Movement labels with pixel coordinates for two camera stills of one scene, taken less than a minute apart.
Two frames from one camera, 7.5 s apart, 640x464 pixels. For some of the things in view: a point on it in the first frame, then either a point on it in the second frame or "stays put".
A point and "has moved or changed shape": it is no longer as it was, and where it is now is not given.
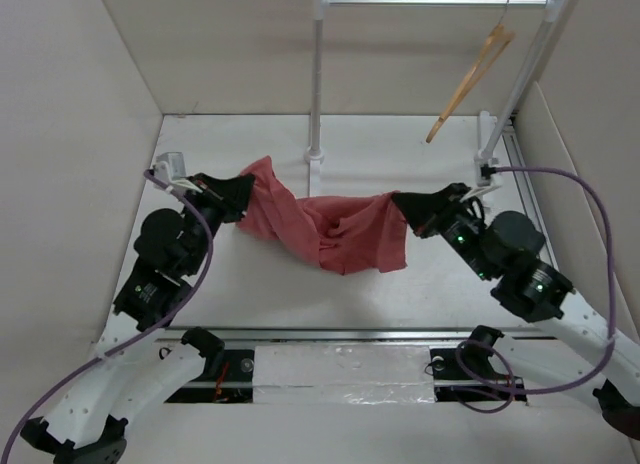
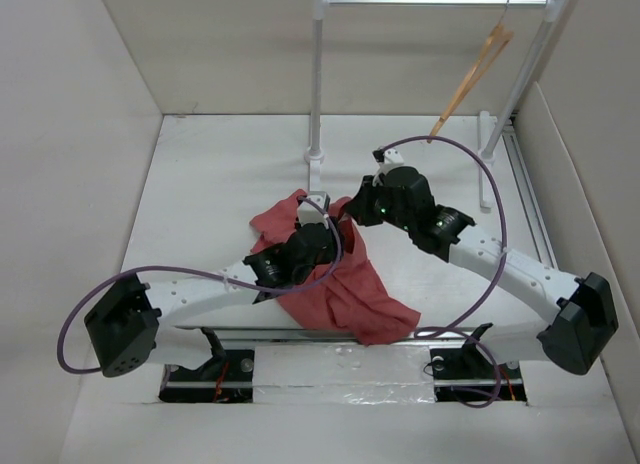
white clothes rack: x=486 y=166 stays put
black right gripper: x=425 y=212 to x=359 y=206
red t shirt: x=347 y=233 has moved or changed shape
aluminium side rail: x=518 y=160 stays put
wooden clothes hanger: x=496 y=44 stays put
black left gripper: x=229 y=196 to x=331 y=250
